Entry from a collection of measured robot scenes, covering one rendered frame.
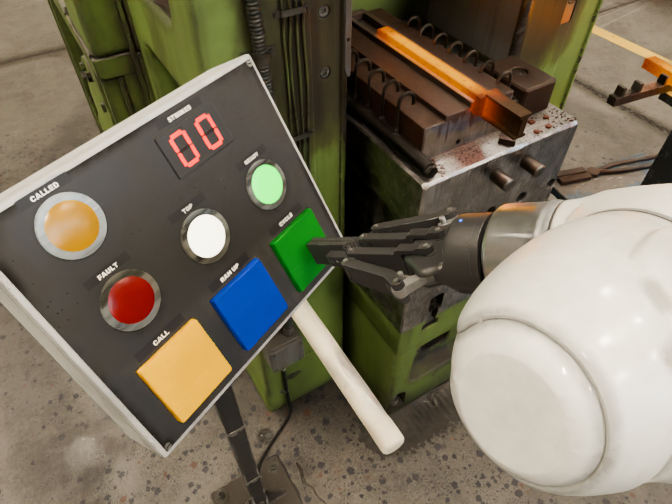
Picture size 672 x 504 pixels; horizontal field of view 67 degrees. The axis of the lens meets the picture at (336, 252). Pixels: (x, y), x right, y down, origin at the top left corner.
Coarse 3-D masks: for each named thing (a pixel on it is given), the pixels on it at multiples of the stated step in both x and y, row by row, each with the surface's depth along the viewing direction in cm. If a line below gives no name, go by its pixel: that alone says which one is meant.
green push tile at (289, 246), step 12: (300, 216) 62; (312, 216) 63; (288, 228) 61; (300, 228) 62; (312, 228) 63; (276, 240) 60; (288, 240) 61; (300, 240) 62; (276, 252) 60; (288, 252) 61; (300, 252) 62; (288, 264) 61; (300, 264) 62; (312, 264) 63; (288, 276) 62; (300, 276) 62; (312, 276) 63; (300, 288) 62
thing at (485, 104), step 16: (384, 32) 104; (400, 48) 101; (416, 48) 99; (432, 64) 95; (448, 80) 92; (464, 80) 91; (480, 96) 86; (496, 96) 85; (480, 112) 88; (496, 112) 86; (512, 112) 82; (528, 112) 82; (512, 128) 84
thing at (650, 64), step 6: (648, 60) 114; (654, 60) 113; (660, 60) 113; (642, 66) 115; (648, 66) 114; (654, 66) 113; (660, 66) 111; (666, 66) 111; (654, 72) 113; (660, 72) 112; (666, 72) 110
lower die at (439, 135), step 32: (352, 32) 108; (416, 32) 107; (352, 64) 100; (384, 64) 98; (416, 64) 96; (448, 64) 96; (416, 96) 91; (448, 96) 91; (416, 128) 87; (448, 128) 89; (480, 128) 93
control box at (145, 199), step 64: (128, 128) 47; (192, 128) 52; (256, 128) 58; (64, 192) 43; (128, 192) 47; (192, 192) 52; (0, 256) 40; (64, 256) 43; (128, 256) 47; (192, 256) 52; (256, 256) 58; (64, 320) 44; (128, 384) 48
